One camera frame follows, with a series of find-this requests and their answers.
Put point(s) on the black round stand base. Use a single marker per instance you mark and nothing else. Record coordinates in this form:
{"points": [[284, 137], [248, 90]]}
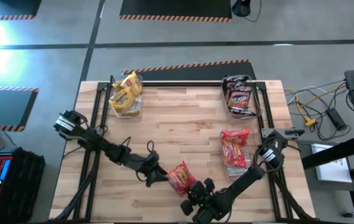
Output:
{"points": [[241, 7]]}

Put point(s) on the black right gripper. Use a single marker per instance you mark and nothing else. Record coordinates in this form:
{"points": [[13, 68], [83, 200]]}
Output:
{"points": [[206, 200]]}

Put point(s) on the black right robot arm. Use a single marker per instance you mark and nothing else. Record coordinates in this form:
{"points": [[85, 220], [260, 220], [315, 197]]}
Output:
{"points": [[248, 177]]}

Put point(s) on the black aluminium table frame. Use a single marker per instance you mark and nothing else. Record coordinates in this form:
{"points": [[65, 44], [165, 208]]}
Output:
{"points": [[179, 84]]}

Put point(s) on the black power adapter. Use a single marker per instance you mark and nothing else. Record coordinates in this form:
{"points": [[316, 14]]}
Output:
{"points": [[336, 119]]}

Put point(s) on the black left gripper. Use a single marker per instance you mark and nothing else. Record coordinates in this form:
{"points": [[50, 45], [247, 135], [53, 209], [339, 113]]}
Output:
{"points": [[150, 165]]}

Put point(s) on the black storage crate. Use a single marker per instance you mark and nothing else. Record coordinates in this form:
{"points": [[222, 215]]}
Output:
{"points": [[27, 186]]}

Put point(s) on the grey metal bracket plate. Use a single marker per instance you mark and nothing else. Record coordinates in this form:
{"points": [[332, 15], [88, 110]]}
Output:
{"points": [[266, 133]]}

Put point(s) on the black metal beam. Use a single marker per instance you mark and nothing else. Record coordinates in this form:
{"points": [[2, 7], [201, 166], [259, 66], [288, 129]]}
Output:
{"points": [[332, 154]]}

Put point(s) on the black hazard-striped floor mat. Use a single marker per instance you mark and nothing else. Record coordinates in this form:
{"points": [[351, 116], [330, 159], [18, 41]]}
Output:
{"points": [[8, 7], [2, 109], [176, 7], [179, 73]]}

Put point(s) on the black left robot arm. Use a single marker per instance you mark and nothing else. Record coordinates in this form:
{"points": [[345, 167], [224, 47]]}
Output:
{"points": [[102, 144]]}

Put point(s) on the white box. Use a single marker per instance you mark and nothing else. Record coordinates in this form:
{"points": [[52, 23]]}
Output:
{"points": [[332, 168]]}

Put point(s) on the clear plastic bin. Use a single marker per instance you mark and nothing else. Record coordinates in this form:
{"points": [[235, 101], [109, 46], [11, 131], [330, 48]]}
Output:
{"points": [[253, 133], [139, 105], [257, 105]]}

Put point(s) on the small black floor object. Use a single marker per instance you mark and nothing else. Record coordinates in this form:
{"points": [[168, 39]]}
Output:
{"points": [[347, 214]]}

